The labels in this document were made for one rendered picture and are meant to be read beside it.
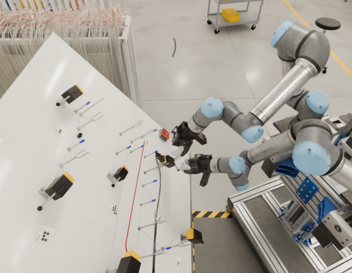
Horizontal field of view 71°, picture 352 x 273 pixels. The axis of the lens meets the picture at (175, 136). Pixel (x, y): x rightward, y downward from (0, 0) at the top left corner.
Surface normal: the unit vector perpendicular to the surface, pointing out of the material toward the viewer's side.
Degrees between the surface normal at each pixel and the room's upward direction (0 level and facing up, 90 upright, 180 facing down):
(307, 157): 87
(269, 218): 0
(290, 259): 0
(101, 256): 52
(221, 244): 0
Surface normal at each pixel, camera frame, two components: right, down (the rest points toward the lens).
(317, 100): 0.08, -0.59
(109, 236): 0.80, -0.40
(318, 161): -0.55, 0.60
